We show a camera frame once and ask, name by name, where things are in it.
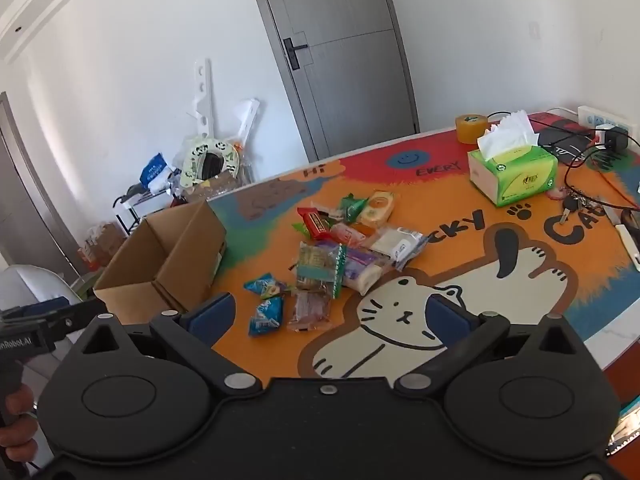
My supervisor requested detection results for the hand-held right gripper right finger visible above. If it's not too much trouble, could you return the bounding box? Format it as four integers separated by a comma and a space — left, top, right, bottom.
394, 293, 587, 402

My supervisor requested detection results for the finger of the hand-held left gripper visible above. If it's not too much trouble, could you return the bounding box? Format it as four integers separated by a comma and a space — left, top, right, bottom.
0, 297, 70, 322
49, 298, 109, 344

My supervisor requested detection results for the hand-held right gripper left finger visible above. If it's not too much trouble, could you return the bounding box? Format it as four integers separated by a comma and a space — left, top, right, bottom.
74, 292, 264, 403

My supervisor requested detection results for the blue triangular snack packet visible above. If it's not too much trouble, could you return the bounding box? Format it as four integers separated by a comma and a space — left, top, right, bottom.
243, 273, 291, 297
248, 296, 285, 337

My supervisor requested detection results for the brown cardboard box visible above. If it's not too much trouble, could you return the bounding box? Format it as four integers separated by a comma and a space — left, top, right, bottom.
93, 200, 228, 322

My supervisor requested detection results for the white clear snack packet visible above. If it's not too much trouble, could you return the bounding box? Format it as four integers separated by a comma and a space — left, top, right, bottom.
370, 226, 430, 272

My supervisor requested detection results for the brown clear snack packet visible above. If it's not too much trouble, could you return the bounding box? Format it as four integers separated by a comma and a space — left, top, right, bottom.
286, 289, 332, 333

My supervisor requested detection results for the purple white snack packet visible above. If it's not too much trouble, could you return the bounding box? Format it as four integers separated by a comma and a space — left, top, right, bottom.
342, 247, 387, 297

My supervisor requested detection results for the green striped cracker packet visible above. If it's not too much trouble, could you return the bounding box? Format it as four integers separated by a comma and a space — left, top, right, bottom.
295, 241, 348, 298

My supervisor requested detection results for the cream orange snack packet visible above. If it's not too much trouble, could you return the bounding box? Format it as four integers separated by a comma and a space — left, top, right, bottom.
359, 190, 396, 229

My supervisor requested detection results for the pink clear snack packet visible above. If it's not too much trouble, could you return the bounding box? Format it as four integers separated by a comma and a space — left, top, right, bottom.
330, 222, 375, 249

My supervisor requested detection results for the red snack packet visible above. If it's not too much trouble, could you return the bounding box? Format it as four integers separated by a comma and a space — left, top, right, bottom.
297, 207, 333, 241

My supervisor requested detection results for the green triangular snack packet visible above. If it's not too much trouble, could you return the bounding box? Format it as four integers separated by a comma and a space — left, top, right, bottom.
339, 193, 369, 224

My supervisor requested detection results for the person's left hand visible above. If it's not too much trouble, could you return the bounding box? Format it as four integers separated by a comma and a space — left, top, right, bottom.
0, 387, 39, 463

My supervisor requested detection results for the white chair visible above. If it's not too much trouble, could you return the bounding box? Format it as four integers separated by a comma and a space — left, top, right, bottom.
0, 264, 96, 321

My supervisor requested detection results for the printed cardboard floor box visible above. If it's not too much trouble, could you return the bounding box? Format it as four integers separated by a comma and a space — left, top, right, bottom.
77, 222, 128, 271

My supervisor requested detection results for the printed cat table mat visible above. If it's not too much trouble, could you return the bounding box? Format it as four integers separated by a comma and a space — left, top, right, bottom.
207, 112, 640, 386

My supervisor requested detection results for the grey brown side door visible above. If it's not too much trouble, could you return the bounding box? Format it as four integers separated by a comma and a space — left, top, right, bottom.
0, 91, 83, 281

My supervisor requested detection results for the taped cardboard box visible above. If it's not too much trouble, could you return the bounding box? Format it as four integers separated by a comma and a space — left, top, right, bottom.
187, 172, 241, 206

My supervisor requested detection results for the black metal rack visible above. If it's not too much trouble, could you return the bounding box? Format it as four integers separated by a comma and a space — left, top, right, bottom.
112, 182, 191, 236

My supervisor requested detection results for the green tissue box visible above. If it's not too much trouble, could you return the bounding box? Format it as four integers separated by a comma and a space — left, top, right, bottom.
467, 110, 559, 208

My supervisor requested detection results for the blue plastic bag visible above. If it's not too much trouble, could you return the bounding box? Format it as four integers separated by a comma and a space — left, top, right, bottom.
139, 152, 173, 193

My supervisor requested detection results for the key bunch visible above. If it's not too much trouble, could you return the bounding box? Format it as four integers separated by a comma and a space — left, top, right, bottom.
547, 185, 608, 226

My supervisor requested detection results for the yellow tape roll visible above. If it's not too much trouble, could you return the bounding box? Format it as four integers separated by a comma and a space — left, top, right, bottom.
455, 113, 490, 145

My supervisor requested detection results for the white plastic stick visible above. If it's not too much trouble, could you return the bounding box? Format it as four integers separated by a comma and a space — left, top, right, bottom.
615, 224, 640, 272

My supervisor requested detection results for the teal printed box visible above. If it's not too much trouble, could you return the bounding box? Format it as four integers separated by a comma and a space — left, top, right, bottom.
606, 395, 640, 458

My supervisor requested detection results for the black red pad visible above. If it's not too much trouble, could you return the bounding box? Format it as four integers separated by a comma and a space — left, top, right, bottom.
529, 112, 598, 163

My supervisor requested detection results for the white power strip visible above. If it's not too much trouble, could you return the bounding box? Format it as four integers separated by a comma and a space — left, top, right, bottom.
577, 105, 633, 136

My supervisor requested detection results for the black power adapter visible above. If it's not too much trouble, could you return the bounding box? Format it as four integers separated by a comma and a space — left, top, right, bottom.
604, 126, 631, 152

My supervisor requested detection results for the black cable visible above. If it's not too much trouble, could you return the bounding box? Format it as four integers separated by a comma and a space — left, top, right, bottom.
564, 144, 640, 211

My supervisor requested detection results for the short white plastic frame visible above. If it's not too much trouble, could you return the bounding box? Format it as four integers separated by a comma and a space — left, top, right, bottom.
230, 99, 261, 148

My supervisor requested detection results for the tall white plastic frame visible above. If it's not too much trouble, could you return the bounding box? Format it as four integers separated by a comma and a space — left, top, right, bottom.
185, 58, 217, 141

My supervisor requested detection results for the black door handle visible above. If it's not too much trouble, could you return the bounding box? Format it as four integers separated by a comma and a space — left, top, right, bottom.
283, 37, 308, 71

